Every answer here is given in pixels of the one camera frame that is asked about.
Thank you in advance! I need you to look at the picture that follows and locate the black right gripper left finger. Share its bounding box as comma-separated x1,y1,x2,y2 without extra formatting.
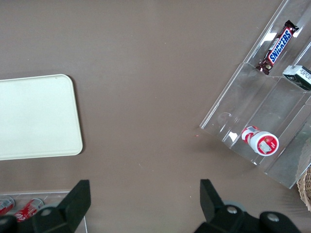
0,179,91,233

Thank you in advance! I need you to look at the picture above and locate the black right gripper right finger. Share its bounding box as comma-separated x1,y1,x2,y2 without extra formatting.
194,179,299,233

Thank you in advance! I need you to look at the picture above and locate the small light wicker basket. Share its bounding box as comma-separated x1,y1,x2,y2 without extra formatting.
296,166,311,212

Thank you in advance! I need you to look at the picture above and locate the cream plastic tray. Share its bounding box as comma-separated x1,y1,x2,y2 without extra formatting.
0,74,84,161

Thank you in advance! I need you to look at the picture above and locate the clear acrylic bottle rack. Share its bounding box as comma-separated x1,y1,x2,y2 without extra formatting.
0,190,88,233

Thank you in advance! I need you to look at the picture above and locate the red cola bottle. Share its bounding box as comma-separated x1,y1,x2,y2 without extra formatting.
0,196,16,217
13,198,45,223

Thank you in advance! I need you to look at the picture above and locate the red and white yogurt bottle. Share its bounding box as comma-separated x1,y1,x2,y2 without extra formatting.
241,125,280,157

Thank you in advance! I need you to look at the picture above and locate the clear acrylic stepped display stand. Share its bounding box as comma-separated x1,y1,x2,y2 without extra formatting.
199,0,311,189

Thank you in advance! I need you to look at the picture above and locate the black and white snack box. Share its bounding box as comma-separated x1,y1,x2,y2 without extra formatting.
282,65,311,92

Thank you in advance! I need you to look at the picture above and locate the Snickers chocolate bar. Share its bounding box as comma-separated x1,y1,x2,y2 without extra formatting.
255,20,299,74

